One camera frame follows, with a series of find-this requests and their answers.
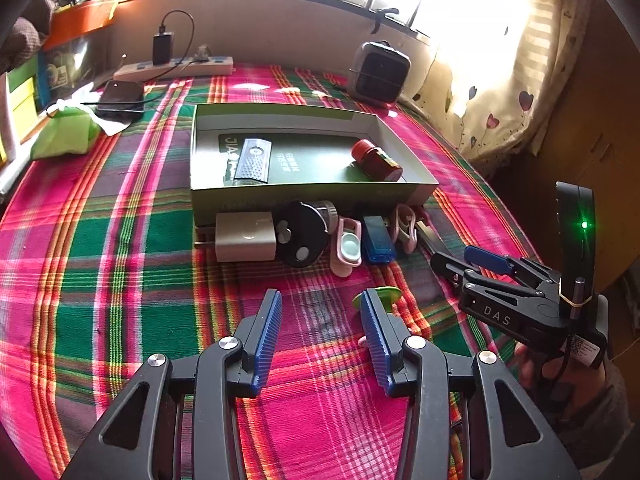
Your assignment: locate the black phone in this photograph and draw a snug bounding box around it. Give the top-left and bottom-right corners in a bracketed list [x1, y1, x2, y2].
[95, 80, 146, 121]

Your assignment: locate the white power strip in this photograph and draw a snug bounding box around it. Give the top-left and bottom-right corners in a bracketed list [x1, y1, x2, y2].
[114, 55, 235, 81]

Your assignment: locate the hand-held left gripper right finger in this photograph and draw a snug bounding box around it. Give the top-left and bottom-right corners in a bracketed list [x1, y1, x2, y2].
[359, 288, 583, 480]

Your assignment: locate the pink plastic clip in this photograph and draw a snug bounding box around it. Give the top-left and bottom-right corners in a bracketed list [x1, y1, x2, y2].
[330, 217, 363, 278]
[392, 203, 418, 254]

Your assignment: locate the black charging cable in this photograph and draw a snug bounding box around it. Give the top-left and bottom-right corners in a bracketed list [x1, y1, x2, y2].
[80, 10, 197, 111]

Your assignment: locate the brown wooden cabinet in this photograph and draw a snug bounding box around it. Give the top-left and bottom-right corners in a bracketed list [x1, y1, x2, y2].
[525, 0, 640, 311]

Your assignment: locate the cream heart-print curtain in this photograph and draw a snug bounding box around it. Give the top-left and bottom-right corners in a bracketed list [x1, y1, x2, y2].
[415, 0, 596, 161]

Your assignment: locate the green yellow cardboard box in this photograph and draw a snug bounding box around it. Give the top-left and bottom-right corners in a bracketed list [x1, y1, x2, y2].
[5, 55, 46, 161]

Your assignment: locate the orange box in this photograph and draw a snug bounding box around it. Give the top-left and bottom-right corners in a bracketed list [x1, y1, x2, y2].
[42, 0, 121, 51]

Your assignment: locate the blue box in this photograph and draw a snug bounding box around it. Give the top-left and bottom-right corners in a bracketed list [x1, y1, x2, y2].
[37, 52, 68, 101]

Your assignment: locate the green cloth bag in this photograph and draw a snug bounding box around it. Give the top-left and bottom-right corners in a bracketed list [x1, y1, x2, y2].
[31, 101, 101, 161]

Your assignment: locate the brown checkered cloth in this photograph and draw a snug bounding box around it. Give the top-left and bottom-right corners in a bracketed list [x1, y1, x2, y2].
[0, 17, 53, 73]

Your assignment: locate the red-cap brown medicine bottle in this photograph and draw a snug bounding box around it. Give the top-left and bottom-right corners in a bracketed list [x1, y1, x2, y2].
[350, 139, 404, 182]

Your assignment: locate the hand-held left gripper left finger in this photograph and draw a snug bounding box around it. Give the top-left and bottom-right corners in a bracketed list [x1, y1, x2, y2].
[60, 288, 283, 480]

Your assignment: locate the black grey rectangular device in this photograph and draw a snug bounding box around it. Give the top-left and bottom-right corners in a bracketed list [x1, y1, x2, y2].
[232, 138, 273, 184]

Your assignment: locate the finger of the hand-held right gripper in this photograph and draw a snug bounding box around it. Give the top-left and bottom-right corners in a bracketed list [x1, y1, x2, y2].
[464, 245, 565, 293]
[431, 251, 557, 337]

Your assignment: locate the small grey heater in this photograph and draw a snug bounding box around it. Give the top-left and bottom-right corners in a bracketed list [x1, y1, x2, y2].
[348, 40, 412, 106]

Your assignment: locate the person's right hand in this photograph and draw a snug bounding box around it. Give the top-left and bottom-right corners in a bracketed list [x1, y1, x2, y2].
[514, 341, 566, 401]

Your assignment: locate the black round device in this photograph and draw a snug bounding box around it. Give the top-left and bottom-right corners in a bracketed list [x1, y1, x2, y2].
[276, 200, 338, 268]

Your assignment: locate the pink green plaid blanket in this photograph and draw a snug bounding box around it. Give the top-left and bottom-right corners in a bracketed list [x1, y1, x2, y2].
[0, 62, 556, 480]

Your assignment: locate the white charger adapter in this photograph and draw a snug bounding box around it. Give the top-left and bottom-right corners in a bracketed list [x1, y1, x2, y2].
[194, 211, 278, 262]

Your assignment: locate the blue usb tester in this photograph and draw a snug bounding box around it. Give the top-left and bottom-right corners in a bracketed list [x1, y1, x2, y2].
[361, 215, 398, 264]

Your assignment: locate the white green spool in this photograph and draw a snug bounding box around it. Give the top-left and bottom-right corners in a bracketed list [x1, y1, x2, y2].
[351, 286, 401, 311]

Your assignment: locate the person's right forearm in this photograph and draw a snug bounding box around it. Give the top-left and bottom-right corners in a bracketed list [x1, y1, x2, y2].
[555, 360, 633, 471]

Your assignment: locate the clear plastic box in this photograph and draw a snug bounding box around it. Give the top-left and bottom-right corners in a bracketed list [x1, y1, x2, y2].
[40, 35, 106, 101]

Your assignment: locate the black charger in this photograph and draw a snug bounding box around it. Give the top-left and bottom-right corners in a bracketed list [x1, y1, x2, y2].
[152, 32, 175, 66]

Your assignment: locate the black window hook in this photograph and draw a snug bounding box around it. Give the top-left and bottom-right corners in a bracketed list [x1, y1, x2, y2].
[370, 7, 401, 36]

